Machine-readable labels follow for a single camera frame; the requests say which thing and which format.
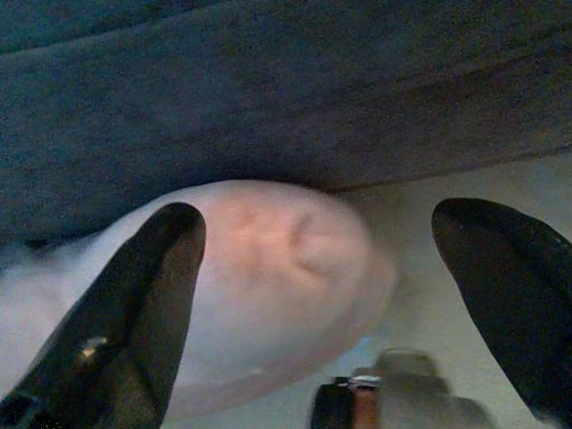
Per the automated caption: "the pink pillow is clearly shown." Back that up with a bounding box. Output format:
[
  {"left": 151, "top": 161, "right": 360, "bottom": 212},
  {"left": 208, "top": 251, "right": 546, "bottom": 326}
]
[{"left": 0, "top": 178, "right": 399, "bottom": 424}]

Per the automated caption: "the dark brown fabric sofa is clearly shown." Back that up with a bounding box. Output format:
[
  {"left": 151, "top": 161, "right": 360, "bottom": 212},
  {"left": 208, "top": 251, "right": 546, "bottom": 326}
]
[{"left": 0, "top": 0, "right": 572, "bottom": 251}]

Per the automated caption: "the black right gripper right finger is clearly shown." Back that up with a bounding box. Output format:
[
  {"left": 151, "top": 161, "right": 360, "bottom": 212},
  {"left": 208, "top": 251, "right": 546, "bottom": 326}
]
[{"left": 431, "top": 198, "right": 572, "bottom": 425}]

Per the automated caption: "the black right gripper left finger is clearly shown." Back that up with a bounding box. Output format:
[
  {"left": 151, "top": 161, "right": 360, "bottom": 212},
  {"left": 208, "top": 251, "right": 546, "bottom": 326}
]
[{"left": 0, "top": 201, "right": 207, "bottom": 429}]

